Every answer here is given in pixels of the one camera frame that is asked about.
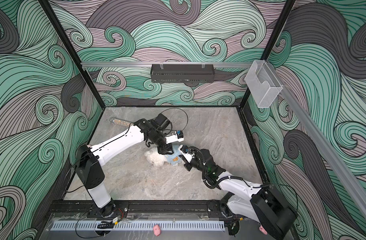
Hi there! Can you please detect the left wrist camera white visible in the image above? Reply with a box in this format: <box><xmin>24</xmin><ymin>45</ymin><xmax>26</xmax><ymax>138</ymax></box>
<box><xmin>166</xmin><ymin>131</ymin><xmax>184</xmax><ymax>144</ymax></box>

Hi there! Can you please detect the left camera black cable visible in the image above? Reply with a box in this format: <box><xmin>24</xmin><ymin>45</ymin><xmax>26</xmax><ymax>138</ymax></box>
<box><xmin>158</xmin><ymin>107</ymin><xmax>189</xmax><ymax>133</ymax></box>

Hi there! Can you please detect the aluminium rail back wall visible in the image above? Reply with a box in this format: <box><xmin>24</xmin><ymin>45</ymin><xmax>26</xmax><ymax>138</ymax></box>
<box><xmin>80</xmin><ymin>61</ymin><xmax>252</xmax><ymax>69</ymax></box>

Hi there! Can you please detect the pink plush pig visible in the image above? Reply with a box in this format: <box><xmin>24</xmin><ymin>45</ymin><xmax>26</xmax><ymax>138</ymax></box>
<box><xmin>259</xmin><ymin>226</ymin><xmax>268</xmax><ymax>235</ymax></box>

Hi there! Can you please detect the clear plastic wall bin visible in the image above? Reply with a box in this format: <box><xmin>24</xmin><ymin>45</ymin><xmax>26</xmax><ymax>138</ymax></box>
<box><xmin>245</xmin><ymin>60</ymin><xmax>283</xmax><ymax>109</ymax></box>

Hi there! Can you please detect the aluminium rail wall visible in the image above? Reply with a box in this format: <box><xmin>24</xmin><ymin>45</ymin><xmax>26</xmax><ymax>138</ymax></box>
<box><xmin>80</xmin><ymin>61</ymin><xmax>252</xmax><ymax>69</ymax></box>
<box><xmin>268</xmin><ymin>63</ymin><xmax>366</xmax><ymax>220</ymax></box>

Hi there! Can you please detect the white teddy bear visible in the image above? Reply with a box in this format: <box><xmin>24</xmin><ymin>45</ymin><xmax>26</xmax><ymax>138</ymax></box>
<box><xmin>144</xmin><ymin>148</ymin><xmax>167</xmax><ymax>168</ymax></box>

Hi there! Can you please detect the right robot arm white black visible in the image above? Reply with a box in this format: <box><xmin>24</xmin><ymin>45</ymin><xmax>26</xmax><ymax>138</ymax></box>
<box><xmin>179</xmin><ymin>145</ymin><xmax>298</xmax><ymax>240</ymax></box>

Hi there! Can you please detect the right camera black cable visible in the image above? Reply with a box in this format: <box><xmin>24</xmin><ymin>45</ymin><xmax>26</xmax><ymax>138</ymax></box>
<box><xmin>188</xmin><ymin>146</ymin><xmax>206</xmax><ymax>158</ymax></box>

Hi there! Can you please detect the camera black cable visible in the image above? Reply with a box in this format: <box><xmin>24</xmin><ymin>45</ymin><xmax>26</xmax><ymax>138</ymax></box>
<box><xmin>188</xmin><ymin>146</ymin><xmax>206</xmax><ymax>158</ymax></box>
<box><xmin>158</xmin><ymin>107</ymin><xmax>189</xmax><ymax>133</ymax></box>

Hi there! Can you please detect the aluminium rail right wall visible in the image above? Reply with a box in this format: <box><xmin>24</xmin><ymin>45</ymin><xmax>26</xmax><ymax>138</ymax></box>
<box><xmin>268</xmin><ymin>63</ymin><xmax>366</xmax><ymax>220</ymax></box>

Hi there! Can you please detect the glass tube with sprinkles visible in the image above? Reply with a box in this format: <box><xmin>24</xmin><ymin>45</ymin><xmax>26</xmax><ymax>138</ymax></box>
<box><xmin>110</xmin><ymin>117</ymin><xmax>132</xmax><ymax>127</ymax></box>

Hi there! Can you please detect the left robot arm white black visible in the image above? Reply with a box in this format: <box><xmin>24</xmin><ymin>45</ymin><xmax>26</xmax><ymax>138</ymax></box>
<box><xmin>75</xmin><ymin>114</ymin><xmax>173</xmax><ymax>218</ymax></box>

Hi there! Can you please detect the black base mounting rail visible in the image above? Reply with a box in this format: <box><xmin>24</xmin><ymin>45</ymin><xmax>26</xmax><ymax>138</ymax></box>
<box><xmin>49</xmin><ymin>200</ymin><xmax>232</xmax><ymax>217</ymax></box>

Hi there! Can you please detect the black wall tray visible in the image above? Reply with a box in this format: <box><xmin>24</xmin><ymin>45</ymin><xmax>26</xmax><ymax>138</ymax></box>
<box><xmin>151</xmin><ymin>65</ymin><xmax>215</xmax><ymax>83</ymax></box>

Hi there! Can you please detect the light blue fleece hoodie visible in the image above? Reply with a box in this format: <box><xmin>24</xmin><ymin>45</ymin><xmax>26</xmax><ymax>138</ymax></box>
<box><xmin>164</xmin><ymin>145</ymin><xmax>183</xmax><ymax>167</ymax></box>

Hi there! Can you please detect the small pink toy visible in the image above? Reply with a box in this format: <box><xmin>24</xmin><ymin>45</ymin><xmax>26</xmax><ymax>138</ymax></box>
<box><xmin>153</xmin><ymin>225</ymin><xmax>162</xmax><ymax>236</ymax></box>

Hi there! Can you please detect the white slotted cable duct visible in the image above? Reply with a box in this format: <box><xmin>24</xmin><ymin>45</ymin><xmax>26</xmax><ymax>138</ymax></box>
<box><xmin>50</xmin><ymin>221</ymin><xmax>225</xmax><ymax>231</ymax></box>

